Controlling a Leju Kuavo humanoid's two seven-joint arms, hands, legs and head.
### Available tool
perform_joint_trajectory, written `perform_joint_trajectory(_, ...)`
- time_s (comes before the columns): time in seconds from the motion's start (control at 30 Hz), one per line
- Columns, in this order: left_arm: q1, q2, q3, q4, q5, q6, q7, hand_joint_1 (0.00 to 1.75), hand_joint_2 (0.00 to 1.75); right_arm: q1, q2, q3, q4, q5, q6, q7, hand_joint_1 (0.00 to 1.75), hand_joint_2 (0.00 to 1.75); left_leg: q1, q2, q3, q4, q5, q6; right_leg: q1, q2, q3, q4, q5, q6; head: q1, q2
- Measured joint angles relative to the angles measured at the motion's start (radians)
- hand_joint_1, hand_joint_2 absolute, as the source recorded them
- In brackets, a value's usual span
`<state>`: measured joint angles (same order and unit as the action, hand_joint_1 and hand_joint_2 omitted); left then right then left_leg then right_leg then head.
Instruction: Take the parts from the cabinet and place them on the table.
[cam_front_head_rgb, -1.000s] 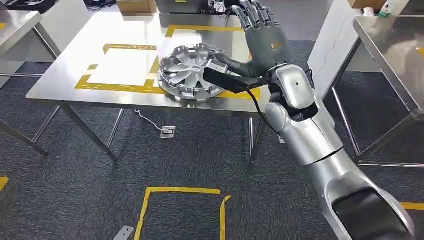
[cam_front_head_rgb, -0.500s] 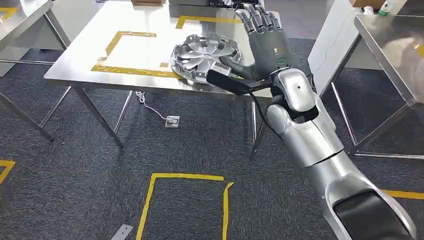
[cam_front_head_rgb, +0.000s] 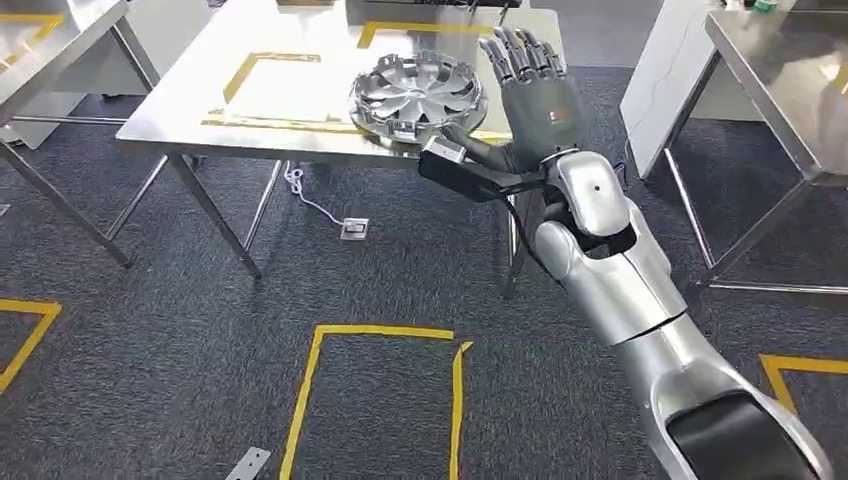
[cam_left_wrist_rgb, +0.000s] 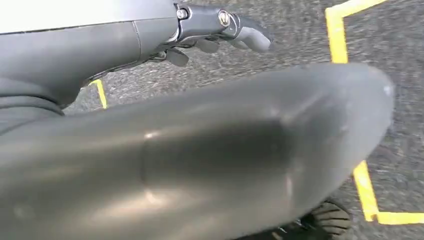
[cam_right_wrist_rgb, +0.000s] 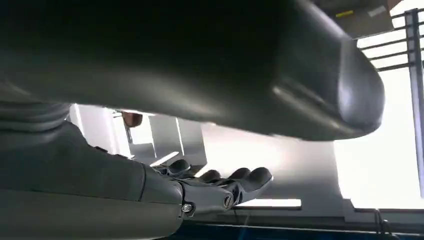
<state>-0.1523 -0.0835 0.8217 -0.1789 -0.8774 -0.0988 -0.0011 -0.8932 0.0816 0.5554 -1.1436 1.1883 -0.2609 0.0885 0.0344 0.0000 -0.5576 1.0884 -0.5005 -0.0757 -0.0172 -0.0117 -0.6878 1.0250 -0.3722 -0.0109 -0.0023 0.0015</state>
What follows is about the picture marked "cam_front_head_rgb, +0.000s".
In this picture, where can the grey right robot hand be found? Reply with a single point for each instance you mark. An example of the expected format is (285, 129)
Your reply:
(540, 112)

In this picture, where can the silver wheel hubcap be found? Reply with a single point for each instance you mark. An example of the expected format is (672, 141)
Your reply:
(417, 93)

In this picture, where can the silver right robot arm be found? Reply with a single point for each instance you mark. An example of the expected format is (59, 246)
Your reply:
(629, 291)

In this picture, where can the yellow table tape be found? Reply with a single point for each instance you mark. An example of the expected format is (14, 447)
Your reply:
(278, 123)
(424, 26)
(33, 18)

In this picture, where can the white floor socket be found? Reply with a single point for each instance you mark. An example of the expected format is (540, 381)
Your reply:
(354, 228)

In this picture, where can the steel table with yellow tape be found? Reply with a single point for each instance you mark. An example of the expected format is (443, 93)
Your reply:
(298, 86)
(40, 46)

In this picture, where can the yellow floor tape rectangle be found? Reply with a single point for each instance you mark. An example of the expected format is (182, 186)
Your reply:
(384, 330)

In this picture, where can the yellow floor tape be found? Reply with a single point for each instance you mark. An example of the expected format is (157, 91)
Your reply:
(36, 331)
(805, 364)

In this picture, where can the small metal plate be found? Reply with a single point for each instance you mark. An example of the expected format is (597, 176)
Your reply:
(248, 464)

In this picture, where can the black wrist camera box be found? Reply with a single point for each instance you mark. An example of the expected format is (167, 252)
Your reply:
(464, 179)

